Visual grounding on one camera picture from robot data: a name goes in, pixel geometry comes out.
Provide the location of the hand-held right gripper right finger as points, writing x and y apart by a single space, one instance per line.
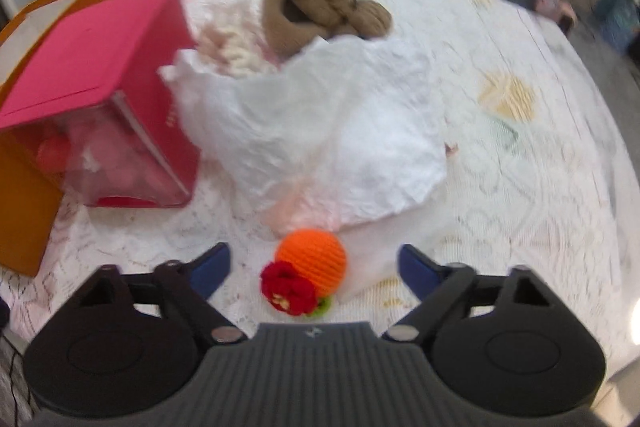
417 272

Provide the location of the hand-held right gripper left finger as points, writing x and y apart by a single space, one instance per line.
212 268

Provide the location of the orange crochet ball with flower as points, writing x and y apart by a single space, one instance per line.
312 257

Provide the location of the white bouquet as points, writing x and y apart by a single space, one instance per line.
325 122

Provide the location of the checked floral tablecloth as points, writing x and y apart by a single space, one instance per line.
500 207

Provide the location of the pink box with clear window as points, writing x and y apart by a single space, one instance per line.
90 52

